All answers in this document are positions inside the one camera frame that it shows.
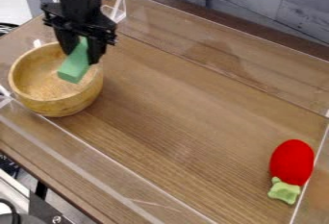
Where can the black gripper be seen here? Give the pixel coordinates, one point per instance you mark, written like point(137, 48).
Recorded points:
point(78, 18)

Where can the green foam stick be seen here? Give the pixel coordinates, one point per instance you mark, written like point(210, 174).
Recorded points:
point(75, 64)

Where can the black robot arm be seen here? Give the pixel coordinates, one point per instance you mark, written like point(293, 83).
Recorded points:
point(78, 18)

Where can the brown wooden bowl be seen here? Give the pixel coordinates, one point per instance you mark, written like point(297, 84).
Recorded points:
point(42, 91)

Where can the black clamp under table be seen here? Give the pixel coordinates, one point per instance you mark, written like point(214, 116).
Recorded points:
point(34, 211)

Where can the red plush strawberry toy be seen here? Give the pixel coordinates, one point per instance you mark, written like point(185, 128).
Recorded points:
point(290, 170)

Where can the clear acrylic corner bracket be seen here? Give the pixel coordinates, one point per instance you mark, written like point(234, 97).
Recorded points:
point(116, 12)

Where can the clear acrylic tray wall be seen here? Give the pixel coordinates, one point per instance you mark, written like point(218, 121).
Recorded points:
point(205, 93)

